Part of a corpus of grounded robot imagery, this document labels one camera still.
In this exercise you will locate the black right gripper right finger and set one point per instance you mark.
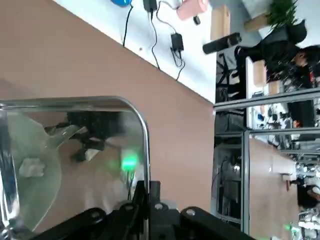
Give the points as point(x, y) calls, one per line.
point(200, 225)

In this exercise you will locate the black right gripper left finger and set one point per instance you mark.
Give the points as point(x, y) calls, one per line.
point(100, 225)

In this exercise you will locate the square metal tray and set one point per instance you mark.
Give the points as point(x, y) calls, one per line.
point(100, 175)

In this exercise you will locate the crumpled white paper ball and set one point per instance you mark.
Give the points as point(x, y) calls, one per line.
point(32, 167)

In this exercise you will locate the black cylinder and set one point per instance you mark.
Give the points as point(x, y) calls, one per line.
point(221, 43)

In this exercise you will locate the black power adapter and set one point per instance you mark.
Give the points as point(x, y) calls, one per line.
point(150, 5)
point(177, 41)

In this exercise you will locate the black office chair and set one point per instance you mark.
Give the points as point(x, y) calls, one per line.
point(275, 50)

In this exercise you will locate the person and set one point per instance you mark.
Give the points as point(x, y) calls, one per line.
point(306, 65)

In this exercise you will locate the cardboard box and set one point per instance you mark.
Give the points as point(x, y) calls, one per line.
point(220, 22)

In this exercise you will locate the small black mouse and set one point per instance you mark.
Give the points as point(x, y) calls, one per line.
point(197, 20)

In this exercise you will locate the pink roll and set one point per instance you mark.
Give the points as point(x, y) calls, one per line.
point(192, 8)

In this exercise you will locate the blue round device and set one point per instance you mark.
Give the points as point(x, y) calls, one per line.
point(121, 3)

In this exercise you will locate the green plant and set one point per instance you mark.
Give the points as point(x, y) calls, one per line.
point(285, 11)

